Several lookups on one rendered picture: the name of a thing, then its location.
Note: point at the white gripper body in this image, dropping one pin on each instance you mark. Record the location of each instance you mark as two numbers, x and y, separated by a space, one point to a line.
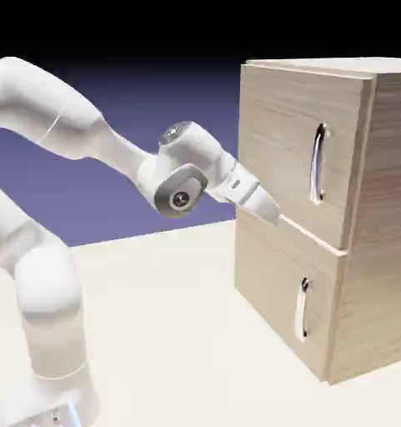
261 200

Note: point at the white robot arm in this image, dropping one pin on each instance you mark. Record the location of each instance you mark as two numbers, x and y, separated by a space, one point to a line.
70 116

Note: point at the large light wood cabinet door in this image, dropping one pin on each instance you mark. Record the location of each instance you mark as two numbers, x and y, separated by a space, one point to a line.
280 133

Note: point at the small light wood cabinet door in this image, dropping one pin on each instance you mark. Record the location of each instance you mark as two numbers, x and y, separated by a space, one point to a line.
273 287

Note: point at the light wood cabinet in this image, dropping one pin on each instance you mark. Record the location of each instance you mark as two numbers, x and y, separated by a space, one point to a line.
376 233

